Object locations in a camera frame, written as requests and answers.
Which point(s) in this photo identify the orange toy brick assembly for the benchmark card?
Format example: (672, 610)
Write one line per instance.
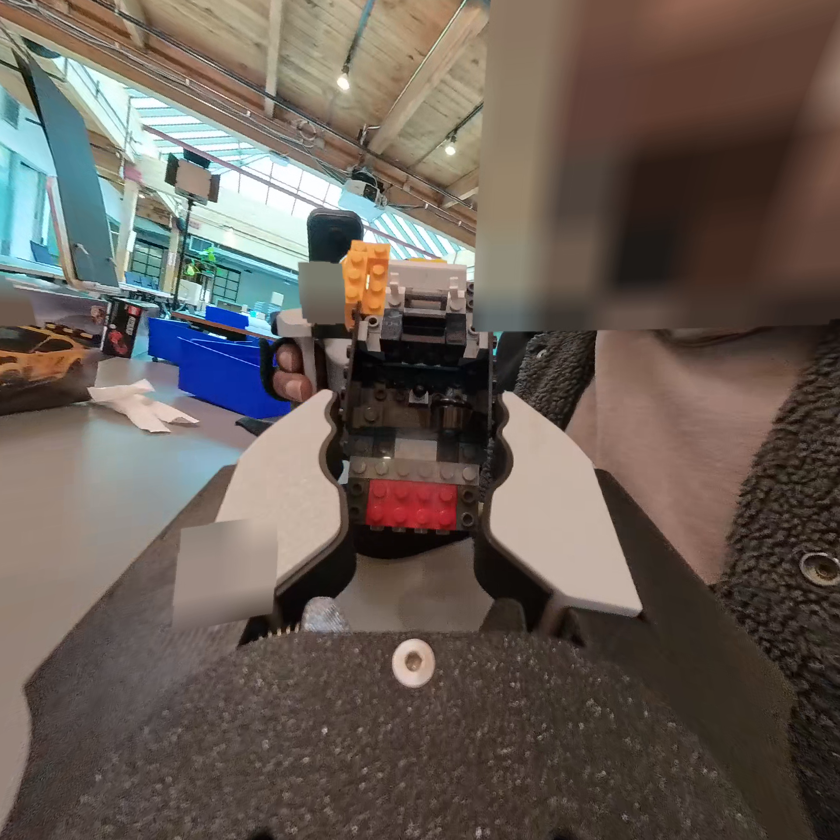
(364, 282)

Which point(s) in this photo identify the partly built brick car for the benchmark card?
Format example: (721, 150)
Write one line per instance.
(413, 420)

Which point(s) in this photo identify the person's right hand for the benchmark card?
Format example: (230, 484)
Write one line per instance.
(289, 374)

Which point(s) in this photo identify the green plant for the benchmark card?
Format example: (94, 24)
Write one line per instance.
(200, 262)

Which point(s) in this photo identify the grey desk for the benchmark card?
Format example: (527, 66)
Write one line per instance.
(98, 492)

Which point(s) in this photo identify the crumpled white paper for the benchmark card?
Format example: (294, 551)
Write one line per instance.
(144, 407)

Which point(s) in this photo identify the yellow car toy set box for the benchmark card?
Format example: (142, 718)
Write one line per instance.
(46, 367)

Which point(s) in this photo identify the ceiling spot lamp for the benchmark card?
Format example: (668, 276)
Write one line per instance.
(450, 148)
(341, 80)

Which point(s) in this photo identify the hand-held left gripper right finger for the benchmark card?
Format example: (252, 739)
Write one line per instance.
(564, 531)

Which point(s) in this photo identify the long wooden table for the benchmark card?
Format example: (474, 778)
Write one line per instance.
(223, 326)

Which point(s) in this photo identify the studio light on stand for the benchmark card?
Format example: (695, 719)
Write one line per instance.
(191, 177)

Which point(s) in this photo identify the ceiling projector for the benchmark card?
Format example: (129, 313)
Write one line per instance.
(361, 187)

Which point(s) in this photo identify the black slanted panel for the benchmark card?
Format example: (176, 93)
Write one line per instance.
(72, 170)

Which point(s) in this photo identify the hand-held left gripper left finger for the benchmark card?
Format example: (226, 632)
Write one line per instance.
(289, 479)

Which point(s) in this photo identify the black toy set box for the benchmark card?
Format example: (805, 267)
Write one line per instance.
(124, 328)

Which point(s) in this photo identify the person's black fleece jacket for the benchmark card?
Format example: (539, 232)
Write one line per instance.
(787, 459)

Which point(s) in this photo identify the person's beige hoodie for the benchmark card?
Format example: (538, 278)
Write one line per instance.
(669, 426)

